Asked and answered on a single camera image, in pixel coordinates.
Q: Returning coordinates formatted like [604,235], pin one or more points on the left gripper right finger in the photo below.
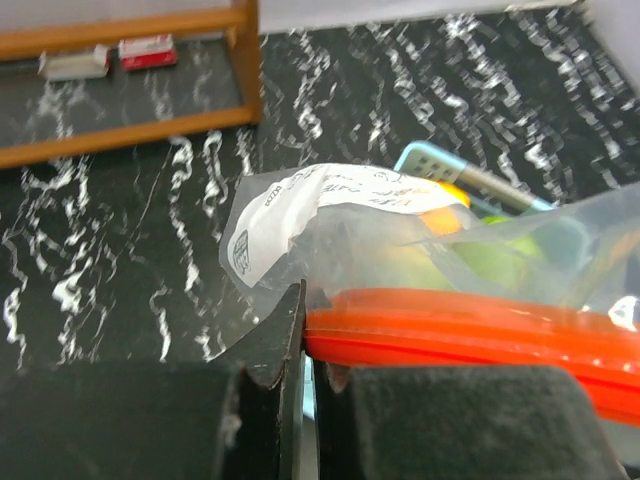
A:
[447,421]

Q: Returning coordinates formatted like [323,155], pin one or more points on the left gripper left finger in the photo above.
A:
[235,417]

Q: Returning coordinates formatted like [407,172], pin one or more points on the clear zip top bag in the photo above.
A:
[330,225]

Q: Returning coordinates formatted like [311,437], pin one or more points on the green cabbage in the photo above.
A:
[517,265]

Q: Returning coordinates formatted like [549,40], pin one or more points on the orange bell pepper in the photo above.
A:
[444,220]

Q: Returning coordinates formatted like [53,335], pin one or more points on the light blue plastic basket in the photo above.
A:
[424,159]

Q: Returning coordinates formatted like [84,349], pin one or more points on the red white small box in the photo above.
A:
[147,52]

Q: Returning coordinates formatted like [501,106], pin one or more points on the white grey small box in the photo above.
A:
[89,64]

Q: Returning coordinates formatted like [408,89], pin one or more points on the wooden shelf rack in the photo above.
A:
[238,23]

